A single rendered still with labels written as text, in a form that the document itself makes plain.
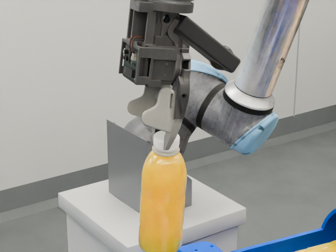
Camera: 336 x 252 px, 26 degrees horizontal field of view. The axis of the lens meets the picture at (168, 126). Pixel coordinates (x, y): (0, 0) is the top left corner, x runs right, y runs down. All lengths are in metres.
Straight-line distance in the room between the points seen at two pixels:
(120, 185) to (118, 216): 0.09
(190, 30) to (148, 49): 0.07
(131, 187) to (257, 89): 0.36
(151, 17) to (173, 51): 0.06
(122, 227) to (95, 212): 0.10
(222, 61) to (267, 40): 0.45
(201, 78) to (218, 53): 0.59
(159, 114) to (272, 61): 0.53
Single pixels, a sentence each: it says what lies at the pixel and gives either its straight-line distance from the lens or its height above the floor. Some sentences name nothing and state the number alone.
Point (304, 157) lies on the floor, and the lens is 5.03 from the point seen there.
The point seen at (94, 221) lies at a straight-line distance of 1.62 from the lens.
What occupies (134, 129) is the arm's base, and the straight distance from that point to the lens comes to 1.61.
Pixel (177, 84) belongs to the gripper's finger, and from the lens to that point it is 1.02.
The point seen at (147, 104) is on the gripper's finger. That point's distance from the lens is 1.08.
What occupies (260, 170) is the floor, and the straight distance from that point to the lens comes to 4.78.
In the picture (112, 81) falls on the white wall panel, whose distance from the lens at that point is 4.33.
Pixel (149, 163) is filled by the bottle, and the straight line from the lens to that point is 1.08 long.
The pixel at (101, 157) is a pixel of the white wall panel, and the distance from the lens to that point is 4.44.
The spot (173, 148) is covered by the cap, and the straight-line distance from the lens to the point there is 1.07.
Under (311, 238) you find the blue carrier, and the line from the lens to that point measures 1.65.
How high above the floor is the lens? 1.90
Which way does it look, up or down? 20 degrees down
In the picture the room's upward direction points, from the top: straight up
